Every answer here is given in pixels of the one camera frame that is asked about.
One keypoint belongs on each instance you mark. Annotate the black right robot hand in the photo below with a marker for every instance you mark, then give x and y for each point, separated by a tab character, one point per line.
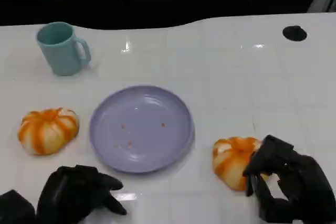
299	179

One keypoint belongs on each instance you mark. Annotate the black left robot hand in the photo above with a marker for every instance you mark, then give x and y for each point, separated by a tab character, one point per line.
71	192

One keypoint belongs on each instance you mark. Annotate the orange white toy bread roll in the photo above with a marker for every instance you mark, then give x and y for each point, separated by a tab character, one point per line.
231	161
48	132

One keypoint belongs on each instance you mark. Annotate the lilac plate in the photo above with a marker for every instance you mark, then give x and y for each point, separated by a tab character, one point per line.
141	129

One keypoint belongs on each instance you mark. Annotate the pale green mug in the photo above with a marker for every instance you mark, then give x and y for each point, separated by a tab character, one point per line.
61	53

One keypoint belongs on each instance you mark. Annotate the black round table grommet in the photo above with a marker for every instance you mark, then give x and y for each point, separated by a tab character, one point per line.
294	33

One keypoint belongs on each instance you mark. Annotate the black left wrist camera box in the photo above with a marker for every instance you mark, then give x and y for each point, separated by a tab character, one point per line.
15	208

